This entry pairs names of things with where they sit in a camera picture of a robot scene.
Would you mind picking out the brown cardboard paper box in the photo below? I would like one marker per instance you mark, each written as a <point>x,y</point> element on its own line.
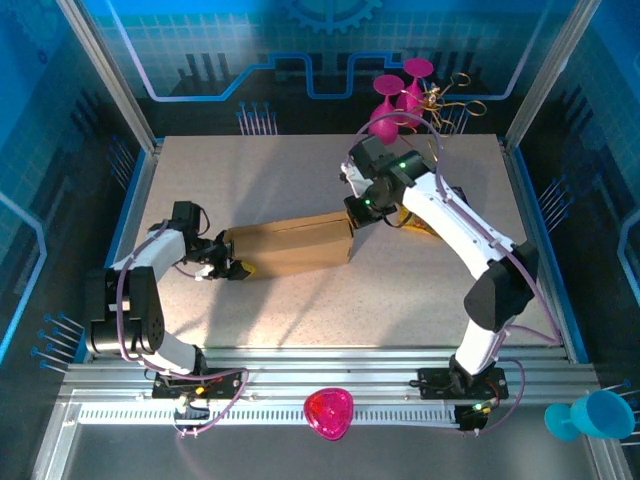
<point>290,245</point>

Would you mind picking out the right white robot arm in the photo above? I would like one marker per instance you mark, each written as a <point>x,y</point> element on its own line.
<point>450,215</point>

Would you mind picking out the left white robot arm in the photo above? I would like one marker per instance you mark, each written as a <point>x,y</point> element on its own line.
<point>155,250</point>

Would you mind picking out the small black circuit box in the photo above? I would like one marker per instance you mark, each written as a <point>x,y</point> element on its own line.
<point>472,419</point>

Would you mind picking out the pink plastic wine glass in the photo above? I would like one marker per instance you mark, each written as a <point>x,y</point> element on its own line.
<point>410,102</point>
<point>384,127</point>

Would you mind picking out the purple candy bag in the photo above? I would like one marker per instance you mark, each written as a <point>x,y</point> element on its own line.
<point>416,224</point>

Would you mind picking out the pink triangular plastic dish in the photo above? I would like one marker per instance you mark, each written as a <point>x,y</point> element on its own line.
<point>327,412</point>

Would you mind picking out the blue plastic goblet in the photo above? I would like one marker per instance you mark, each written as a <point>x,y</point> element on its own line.
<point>600,415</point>

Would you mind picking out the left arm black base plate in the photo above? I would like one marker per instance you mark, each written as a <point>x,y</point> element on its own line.
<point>225,382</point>

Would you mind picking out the aluminium frame rail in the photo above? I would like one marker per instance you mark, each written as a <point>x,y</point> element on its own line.
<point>325,365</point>

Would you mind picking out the aluminium frame post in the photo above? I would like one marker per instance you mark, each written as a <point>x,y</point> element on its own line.
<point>550,75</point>
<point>107,75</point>

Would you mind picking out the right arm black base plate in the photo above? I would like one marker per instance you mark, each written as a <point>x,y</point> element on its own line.
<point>435,382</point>

